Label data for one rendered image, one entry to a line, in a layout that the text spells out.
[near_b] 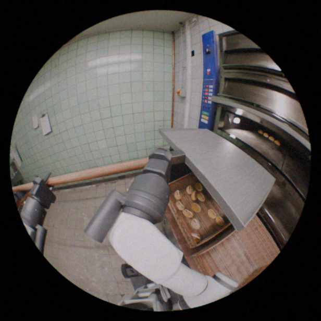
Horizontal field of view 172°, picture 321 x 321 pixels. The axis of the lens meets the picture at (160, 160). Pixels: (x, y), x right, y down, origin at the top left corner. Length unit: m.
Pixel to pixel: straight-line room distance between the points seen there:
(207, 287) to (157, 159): 0.34
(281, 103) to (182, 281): 0.79
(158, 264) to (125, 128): 1.49
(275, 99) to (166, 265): 0.79
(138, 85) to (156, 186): 1.39
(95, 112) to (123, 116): 0.42
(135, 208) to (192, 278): 0.19
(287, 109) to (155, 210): 0.74
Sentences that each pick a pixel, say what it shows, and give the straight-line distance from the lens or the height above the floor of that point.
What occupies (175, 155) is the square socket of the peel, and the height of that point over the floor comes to 1.23.
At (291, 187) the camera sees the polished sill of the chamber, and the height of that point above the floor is 1.17.
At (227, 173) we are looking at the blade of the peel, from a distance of 0.35.
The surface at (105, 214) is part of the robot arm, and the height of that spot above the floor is 1.26.
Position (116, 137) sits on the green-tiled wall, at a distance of 1.57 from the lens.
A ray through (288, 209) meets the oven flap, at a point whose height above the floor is 1.06.
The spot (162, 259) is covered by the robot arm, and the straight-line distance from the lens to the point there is 0.15.
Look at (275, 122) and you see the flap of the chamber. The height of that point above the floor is 1.41.
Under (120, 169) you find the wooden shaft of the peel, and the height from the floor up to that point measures 1.22.
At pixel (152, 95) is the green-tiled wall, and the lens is 1.50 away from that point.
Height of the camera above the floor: 1.40
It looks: 37 degrees down
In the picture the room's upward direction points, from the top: straight up
